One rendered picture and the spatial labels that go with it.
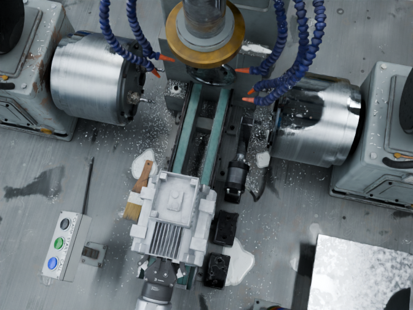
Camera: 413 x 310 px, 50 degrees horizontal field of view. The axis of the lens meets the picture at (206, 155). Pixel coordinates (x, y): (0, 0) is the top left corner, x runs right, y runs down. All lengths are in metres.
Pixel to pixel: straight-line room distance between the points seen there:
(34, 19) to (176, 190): 0.60
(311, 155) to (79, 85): 0.64
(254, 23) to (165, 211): 0.58
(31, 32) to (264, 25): 0.64
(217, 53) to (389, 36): 0.90
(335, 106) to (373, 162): 0.17
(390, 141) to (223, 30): 0.49
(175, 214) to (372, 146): 0.51
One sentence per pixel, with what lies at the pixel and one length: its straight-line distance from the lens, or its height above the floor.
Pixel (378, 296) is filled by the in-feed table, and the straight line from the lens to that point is 1.36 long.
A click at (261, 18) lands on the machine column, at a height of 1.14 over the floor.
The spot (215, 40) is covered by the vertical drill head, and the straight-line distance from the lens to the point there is 1.00.
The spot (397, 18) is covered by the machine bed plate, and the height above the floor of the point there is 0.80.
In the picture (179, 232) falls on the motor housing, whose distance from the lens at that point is 1.11.
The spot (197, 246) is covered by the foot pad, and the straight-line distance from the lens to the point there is 1.13.
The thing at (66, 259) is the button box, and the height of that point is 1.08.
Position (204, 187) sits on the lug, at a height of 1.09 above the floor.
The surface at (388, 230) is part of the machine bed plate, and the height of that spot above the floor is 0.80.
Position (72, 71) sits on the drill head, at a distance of 1.24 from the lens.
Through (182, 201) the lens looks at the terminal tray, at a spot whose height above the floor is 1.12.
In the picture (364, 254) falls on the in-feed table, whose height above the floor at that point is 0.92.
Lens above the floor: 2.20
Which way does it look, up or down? 73 degrees down
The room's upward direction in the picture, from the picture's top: 3 degrees counter-clockwise
